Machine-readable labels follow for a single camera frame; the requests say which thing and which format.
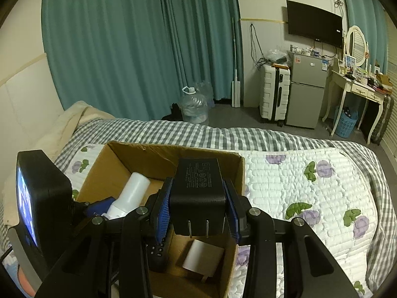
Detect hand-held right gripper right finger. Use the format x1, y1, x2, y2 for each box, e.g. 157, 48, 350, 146
224, 178, 359, 298

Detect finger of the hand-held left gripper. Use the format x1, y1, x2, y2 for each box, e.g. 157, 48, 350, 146
85, 196, 118, 218

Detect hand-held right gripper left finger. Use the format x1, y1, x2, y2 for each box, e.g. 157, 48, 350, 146
35, 177, 173, 298

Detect black power adapter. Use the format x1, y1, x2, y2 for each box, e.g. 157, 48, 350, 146
169, 157, 229, 237

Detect brown cardboard box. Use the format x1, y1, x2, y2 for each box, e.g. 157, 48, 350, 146
75, 141, 246, 298

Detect person's left forearm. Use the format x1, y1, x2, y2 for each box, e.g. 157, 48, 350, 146
17, 265, 36, 297

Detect white plastic bottle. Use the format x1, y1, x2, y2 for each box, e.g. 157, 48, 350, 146
105, 172, 150, 220

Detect black remote control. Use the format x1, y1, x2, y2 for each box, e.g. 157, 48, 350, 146
148, 235, 170, 273

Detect white small box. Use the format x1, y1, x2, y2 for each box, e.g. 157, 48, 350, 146
182, 239, 226, 277

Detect white floral quilt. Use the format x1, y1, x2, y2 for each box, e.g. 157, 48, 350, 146
64, 144, 378, 298

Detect white padded headboard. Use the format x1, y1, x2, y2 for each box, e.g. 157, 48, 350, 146
0, 54, 65, 174

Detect clear water jug white cap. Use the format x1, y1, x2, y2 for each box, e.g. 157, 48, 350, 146
179, 86, 210, 125

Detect white flat mop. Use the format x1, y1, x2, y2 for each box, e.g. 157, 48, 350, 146
231, 17, 242, 108

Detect white hard-shell suitcase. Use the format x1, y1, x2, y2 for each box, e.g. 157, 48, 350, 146
259, 64, 291, 127

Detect clear empty water jug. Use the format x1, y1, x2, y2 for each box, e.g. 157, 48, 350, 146
194, 81, 215, 110

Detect silver two-door fridge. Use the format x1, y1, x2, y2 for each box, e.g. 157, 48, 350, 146
286, 50, 328, 130

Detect blue plastic basket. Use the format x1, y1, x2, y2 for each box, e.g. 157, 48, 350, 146
334, 106, 358, 138

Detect clear plastic bag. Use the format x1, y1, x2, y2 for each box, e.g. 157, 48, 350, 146
265, 48, 289, 66

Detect teal window curtain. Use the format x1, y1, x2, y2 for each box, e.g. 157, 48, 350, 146
41, 0, 241, 120

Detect cream dressing table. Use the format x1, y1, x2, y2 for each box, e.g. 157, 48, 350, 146
322, 68, 387, 145

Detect dark striped suitcase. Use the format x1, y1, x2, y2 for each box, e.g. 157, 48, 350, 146
370, 94, 395, 145

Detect black flat television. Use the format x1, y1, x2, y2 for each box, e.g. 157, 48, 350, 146
286, 0, 343, 49

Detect oval white-framed mirror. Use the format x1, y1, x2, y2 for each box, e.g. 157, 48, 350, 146
345, 26, 368, 68

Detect narrow teal curtain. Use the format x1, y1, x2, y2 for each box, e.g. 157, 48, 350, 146
338, 0, 390, 69

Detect hanging black cables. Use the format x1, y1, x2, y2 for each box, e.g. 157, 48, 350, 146
249, 23, 265, 68

